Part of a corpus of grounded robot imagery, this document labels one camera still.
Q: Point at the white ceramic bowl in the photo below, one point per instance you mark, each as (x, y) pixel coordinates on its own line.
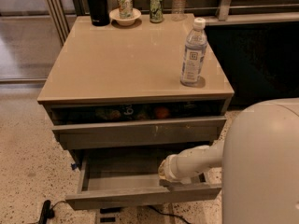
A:
(115, 16)

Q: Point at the metal railing post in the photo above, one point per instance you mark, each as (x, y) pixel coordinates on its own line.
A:
(223, 10)

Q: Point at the orange fruit in drawer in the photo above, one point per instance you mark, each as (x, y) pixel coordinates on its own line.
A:
(161, 112)

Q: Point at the clear water bottle white cap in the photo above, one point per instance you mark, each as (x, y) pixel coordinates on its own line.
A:
(194, 53)

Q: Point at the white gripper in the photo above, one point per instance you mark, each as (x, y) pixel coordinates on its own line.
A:
(172, 168)

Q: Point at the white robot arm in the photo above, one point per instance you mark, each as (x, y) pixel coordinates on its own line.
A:
(259, 158)

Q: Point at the green can in bowl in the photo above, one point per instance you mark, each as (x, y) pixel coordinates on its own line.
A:
(125, 8)

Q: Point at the grey drawer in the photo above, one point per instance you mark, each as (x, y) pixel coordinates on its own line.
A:
(139, 133)
(128, 176)

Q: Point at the black insulated flask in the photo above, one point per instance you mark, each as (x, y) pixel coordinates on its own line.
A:
(99, 12)

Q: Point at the grey top drawer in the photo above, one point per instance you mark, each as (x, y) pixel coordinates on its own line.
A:
(139, 133)

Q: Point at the clear plastic bottle back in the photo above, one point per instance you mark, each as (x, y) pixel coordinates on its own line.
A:
(177, 11)

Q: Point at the grey drawer cabinet beige top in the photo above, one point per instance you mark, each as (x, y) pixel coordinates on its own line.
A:
(141, 64)

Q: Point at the dark snack bag in drawer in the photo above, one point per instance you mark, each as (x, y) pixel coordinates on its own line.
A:
(122, 112)

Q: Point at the green drink can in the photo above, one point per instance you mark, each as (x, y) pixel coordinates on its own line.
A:
(156, 11)

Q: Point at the black plug on floor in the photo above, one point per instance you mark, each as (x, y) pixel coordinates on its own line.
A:
(47, 213)

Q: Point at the black power adapter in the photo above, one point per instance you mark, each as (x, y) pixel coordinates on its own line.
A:
(110, 210)

